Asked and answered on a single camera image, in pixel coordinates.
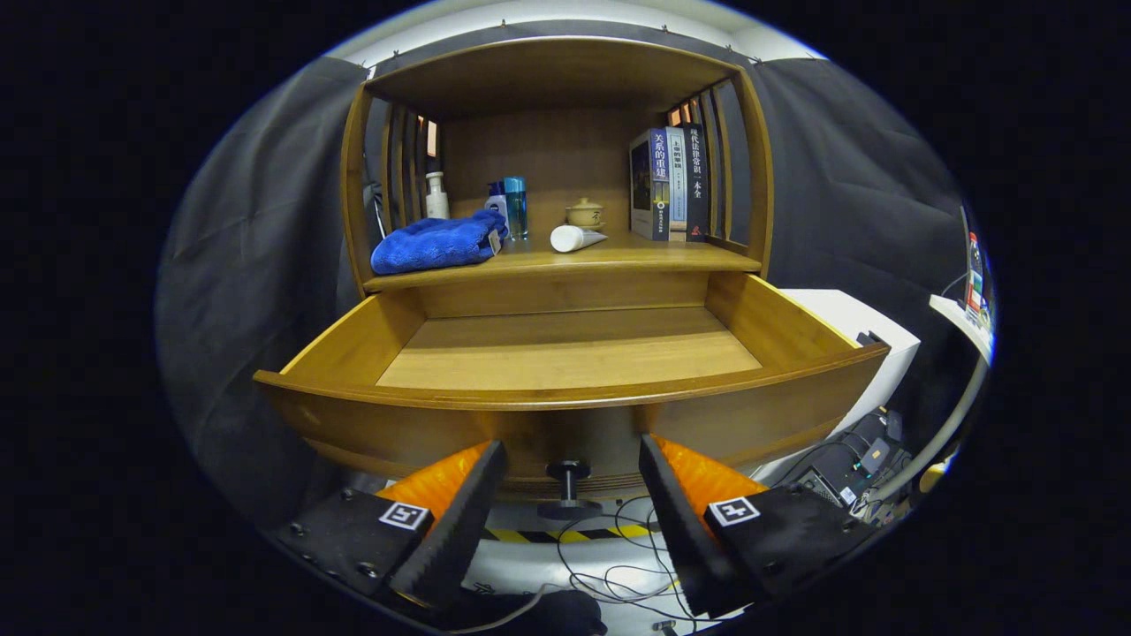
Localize folded blue towel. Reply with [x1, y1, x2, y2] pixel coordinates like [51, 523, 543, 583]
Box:
[370, 209, 509, 276]

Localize blue spine book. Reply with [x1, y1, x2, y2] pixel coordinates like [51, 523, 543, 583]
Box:
[629, 128, 672, 242]

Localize wooden cabinet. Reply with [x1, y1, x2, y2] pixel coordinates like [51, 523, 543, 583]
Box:
[340, 35, 776, 297]

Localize white squeeze tube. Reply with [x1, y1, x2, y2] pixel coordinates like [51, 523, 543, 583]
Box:
[550, 224, 609, 254]

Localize clear blue bottle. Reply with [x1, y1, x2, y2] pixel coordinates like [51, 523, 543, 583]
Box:
[504, 177, 529, 241]

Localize pale spine book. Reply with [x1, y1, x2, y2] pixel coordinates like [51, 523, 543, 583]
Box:
[665, 126, 688, 242]

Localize wooden drawer with black knob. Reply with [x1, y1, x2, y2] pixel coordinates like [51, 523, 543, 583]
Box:
[254, 269, 891, 522]

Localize black spine book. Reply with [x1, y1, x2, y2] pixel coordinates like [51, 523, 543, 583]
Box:
[680, 124, 710, 242]

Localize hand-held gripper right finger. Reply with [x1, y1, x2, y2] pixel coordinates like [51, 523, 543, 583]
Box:
[638, 433, 884, 619]

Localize computer tower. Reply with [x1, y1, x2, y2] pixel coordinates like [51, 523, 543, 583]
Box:
[791, 408, 911, 509]

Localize pale curved pipe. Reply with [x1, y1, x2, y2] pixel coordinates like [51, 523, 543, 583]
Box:
[853, 353, 991, 522]

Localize black backdrop cloth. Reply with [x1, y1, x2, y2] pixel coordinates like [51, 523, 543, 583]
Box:
[157, 53, 973, 531]

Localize yellow black floor tape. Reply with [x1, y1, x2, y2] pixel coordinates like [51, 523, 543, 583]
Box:
[482, 523, 659, 544]

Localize black floor cables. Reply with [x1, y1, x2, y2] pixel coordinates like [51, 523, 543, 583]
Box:
[555, 495, 708, 630]

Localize wooden countertop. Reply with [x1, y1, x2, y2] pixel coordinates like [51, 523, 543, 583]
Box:
[364, 228, 763, 294]

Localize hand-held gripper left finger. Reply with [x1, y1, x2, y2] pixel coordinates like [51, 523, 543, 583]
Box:
[277, 440, 509, 615]

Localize white wall shelf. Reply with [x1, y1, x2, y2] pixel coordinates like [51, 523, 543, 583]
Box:
[928, 294, 995, 363]

